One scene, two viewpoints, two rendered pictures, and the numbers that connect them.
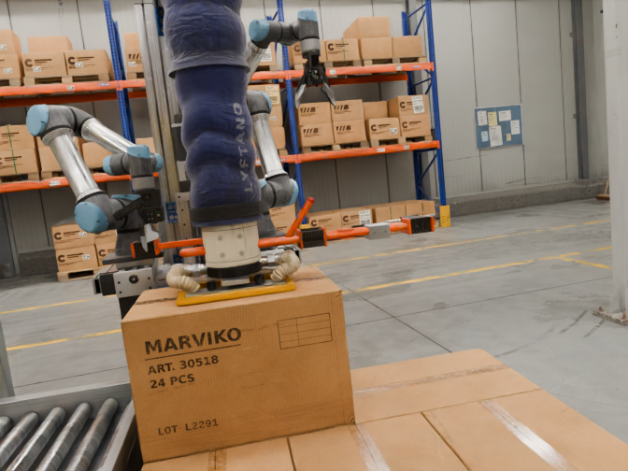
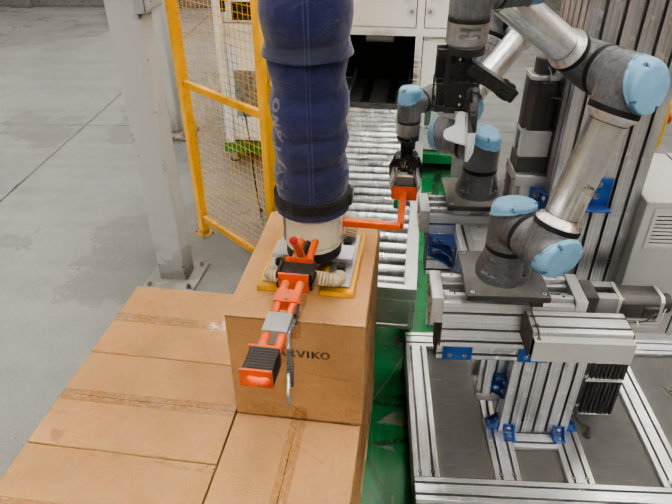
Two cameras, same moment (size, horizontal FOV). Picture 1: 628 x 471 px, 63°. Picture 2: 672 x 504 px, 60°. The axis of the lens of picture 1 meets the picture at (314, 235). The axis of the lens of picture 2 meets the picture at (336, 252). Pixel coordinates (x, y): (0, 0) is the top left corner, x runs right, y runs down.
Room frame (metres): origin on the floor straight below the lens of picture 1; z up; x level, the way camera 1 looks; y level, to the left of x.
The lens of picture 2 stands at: (2.09, -1.19, 1.99)
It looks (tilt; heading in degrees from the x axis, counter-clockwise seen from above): 33 degrees down; 107
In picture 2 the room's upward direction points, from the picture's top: straight up
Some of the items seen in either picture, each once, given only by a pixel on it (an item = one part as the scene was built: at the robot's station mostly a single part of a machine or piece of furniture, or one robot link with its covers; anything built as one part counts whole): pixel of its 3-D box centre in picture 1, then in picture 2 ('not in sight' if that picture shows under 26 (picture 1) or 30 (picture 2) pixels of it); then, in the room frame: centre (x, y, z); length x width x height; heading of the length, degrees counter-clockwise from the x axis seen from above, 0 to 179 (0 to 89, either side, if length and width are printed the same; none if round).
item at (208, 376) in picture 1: (241, 351); (313, 309); (1.56, 0.27, 0.74); 0.60 x 0.40 x 0.40; 99
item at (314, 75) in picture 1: (313, 69); (458, 78); (1.98, -0.07, 1.66); 0.09 x 0.08 x 0.12; 14
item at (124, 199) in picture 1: (127, 210); (481, 146); (2.01, 0.72, 1.20); 0.13 x 0.12 x 0.14; 151
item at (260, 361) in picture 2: (417, 224); (260, 365); (1.65, -0.34, 1.07); 0.08 x 0.07 x 0.05; 98
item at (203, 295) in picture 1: (235, 286); (285, 253); (1.48, 0.24, 0.97); 0.34 x 0.10 x 0.05; 98
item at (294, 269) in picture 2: (311, 236); (296, 274); (1.60, 0.01, 1.07); 0.10 x 0.08 x 0.06; 8
